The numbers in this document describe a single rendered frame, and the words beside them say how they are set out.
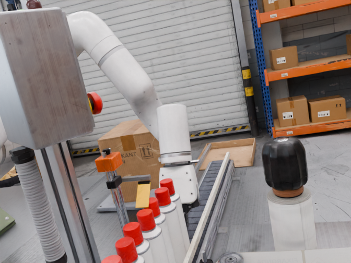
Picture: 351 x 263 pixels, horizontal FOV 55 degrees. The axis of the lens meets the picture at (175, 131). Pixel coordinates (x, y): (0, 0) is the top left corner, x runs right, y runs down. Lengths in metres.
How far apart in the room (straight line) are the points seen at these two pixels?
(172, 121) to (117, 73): 0.19
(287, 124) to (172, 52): 1.93
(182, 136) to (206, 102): 4.20
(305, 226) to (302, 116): 3.83
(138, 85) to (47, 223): 0.44
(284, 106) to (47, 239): 4.05
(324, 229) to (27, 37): 0.79
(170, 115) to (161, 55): 4.23
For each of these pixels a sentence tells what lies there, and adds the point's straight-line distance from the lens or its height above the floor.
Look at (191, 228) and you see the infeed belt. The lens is 1.02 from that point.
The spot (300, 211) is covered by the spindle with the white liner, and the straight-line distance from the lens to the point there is 0.70.
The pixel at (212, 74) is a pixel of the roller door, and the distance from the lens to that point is 5.01.
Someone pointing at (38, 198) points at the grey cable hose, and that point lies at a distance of 0.58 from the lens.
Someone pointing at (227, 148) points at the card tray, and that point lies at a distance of 1.80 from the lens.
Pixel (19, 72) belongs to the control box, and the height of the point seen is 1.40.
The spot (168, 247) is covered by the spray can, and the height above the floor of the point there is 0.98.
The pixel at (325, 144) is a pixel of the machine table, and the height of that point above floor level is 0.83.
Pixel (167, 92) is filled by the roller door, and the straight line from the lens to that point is 5.13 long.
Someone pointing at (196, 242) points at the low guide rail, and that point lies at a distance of 0.89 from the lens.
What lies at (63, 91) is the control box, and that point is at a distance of 0.52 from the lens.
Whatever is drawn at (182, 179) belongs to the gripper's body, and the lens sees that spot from 0.88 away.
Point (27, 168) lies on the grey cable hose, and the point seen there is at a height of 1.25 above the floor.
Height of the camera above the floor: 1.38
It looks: 13 degrees down
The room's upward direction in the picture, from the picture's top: 12 degrees counter-clockwise
